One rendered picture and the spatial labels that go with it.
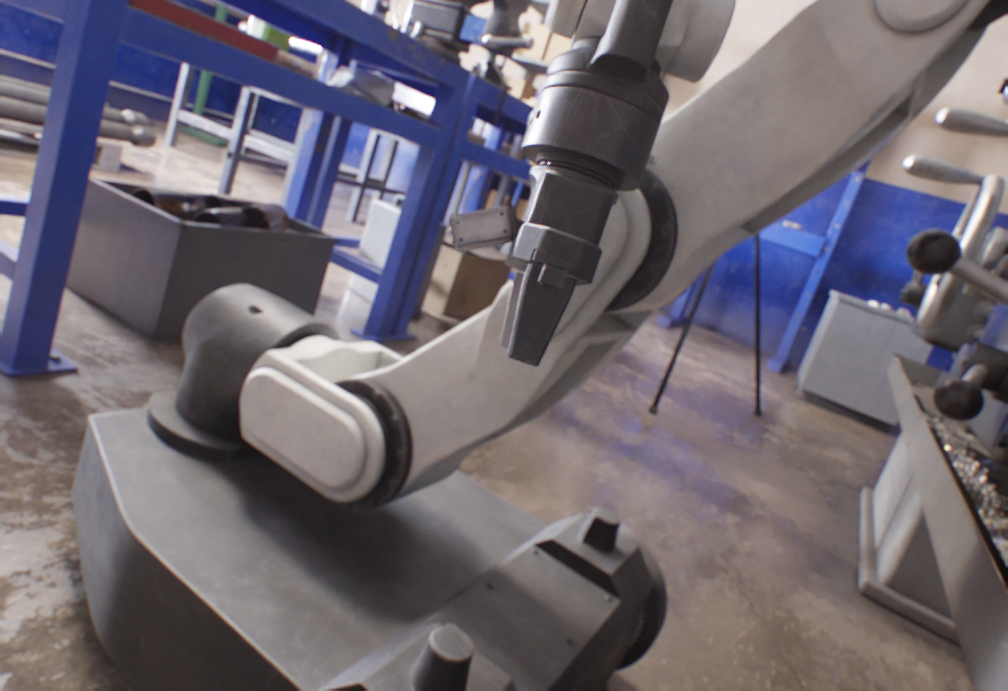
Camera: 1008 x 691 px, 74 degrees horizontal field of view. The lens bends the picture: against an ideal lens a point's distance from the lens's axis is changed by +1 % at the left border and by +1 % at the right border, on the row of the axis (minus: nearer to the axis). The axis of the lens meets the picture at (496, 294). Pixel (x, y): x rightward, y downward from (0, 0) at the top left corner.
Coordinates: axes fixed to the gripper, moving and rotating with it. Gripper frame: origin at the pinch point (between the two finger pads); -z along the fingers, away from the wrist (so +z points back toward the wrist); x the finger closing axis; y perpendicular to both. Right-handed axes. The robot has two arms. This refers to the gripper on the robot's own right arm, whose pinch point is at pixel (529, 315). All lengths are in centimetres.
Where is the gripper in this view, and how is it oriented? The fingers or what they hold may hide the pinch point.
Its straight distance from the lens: 47.5
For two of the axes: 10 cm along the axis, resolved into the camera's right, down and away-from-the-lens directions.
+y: 9.5, 3.2, 0.3
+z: 3.2, -9.5, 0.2
